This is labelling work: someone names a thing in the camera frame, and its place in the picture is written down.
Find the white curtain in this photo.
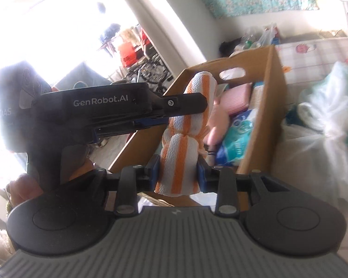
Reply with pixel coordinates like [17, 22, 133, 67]
[107, 0, 224, 67]

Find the yellow hanging towel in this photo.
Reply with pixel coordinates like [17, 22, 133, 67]
[120, 27, 137, 42]

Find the clear plastic bag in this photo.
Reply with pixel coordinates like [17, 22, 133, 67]
[257, 25, 274, 47]

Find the white blue wipes pack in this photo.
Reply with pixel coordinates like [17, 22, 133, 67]
[216, 108, 256, 165]

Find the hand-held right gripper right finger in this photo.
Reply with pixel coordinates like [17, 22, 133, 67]
[196, 154, 290, 216]

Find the orange striped white towel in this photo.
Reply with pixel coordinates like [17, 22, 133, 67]
[154, 70, 218, 195]

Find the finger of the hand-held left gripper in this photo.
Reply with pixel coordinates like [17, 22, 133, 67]
[94, 113, 170, 138]
[155, 93, 208, 116]

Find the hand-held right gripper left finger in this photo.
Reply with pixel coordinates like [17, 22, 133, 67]
[87, 154, 161, 216]

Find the blue hanging garment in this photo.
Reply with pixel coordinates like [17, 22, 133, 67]
[100, 23, 122, 42]

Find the grey circle print chair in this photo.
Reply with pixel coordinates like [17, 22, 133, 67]
[56, 62, 111, 89]

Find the tied translucent plastic bag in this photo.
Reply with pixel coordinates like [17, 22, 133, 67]
[274, 61, 348, 209]

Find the black cloth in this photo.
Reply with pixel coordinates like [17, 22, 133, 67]
[219, 41, 241, 58]

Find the brown cardboard box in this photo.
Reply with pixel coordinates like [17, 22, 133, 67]
[107, 46, 287, 212]

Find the checkered printed mat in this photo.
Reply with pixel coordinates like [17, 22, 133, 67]
[277, 36, 348, 87]

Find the person's left hand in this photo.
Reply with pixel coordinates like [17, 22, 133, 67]
[10, 159, 94, 207]

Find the pink plush toy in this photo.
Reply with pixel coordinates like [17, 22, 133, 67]
[204, 104, 235, 148]

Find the pink towel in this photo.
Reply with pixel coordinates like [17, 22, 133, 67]
[220, 82, 253, 116]

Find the folded wheelchair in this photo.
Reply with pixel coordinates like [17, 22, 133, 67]
[125, 55, 174, 92]

